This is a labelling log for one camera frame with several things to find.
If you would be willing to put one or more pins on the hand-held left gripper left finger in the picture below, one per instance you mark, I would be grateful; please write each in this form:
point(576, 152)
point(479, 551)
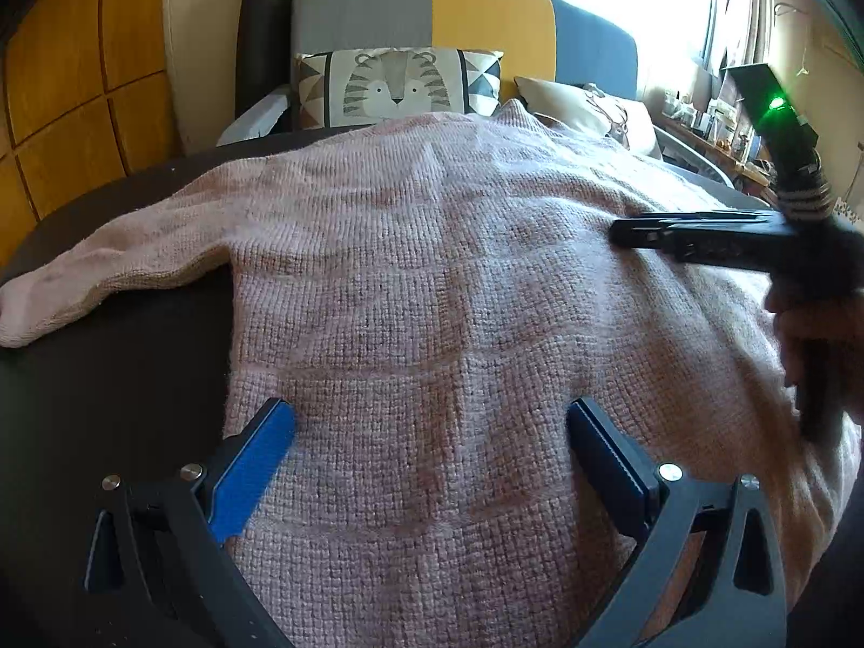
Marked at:
point(256, 466)

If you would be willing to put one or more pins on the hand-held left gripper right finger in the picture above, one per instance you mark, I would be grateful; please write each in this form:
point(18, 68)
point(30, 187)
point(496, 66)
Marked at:
point(607, 459)

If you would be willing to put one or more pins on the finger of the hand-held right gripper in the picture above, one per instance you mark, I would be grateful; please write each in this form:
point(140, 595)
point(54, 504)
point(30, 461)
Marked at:
point(709, 246)
point(702, 217)

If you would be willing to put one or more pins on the pink knit sweater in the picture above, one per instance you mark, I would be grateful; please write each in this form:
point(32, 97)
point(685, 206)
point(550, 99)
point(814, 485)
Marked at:
point(439, 283)

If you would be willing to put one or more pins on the person's right hand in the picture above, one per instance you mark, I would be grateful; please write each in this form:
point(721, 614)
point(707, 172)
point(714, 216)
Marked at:
point(810, 320)

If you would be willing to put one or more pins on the wooden side table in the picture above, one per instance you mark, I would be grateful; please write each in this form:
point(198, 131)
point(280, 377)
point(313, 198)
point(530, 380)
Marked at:
point(715, 148)

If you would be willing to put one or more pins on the deer print pillow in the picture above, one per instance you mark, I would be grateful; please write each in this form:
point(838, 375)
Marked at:
point(594, 118)

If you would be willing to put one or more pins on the bright window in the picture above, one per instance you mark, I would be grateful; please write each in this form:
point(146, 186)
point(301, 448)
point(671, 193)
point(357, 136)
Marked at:
point(641, 13)

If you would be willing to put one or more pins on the grey yellow blue sofa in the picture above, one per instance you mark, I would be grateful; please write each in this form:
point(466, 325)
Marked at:
point(472, 13)

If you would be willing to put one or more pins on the tiger print pillow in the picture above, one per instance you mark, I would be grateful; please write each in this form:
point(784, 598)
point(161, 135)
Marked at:
point(398, 88)

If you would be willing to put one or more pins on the wooden wardrobe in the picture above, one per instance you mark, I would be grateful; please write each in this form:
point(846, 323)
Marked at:
point(74, 94)

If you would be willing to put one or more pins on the black rolled mat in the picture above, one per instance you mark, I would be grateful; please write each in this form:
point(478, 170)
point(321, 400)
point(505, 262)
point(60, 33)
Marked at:
point(266, 34)

